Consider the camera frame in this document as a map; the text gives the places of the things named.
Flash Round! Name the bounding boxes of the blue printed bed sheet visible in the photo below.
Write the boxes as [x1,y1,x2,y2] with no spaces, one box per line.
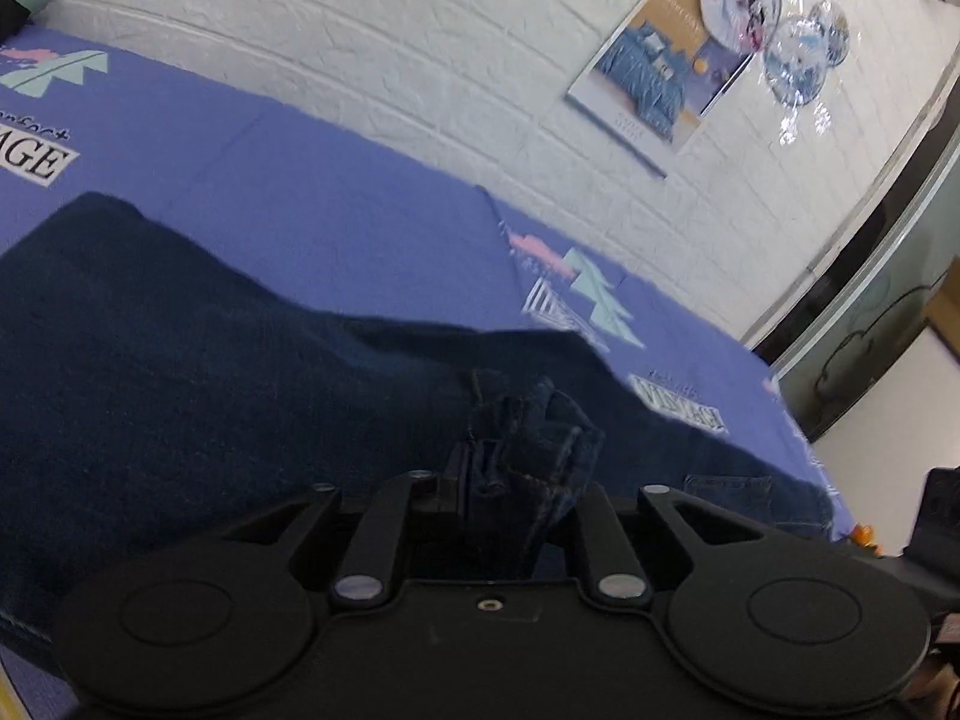
[0,21,857,720]

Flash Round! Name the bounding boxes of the blue plastic-wrapped round plates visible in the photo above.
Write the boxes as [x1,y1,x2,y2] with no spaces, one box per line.
[763,17,830,107]

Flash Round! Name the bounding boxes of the bedding wall poster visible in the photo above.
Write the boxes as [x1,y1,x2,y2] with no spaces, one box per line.
[565,0,755,179]

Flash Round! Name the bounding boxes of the dark blue denim pants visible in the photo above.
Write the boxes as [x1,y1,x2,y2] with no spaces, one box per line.
[0,191,835,680]

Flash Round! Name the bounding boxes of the black framed glass partition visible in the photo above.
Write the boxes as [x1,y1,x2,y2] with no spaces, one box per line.
[739,52,960,445]

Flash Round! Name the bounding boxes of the round plastic-wrapped plate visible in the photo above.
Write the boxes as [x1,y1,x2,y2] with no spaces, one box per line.
[696,0,782,55]

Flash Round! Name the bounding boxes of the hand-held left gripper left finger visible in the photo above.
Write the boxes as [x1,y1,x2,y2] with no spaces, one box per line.
[225,444,473,608]

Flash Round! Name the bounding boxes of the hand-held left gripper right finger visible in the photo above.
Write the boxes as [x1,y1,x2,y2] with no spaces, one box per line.
[568,485,767,610]

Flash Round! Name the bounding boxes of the blue round wrapped fan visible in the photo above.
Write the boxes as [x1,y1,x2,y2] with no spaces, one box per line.
[808,2,853,67]

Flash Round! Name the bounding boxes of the black chair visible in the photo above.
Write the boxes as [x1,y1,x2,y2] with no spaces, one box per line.
[900,467,960,620]

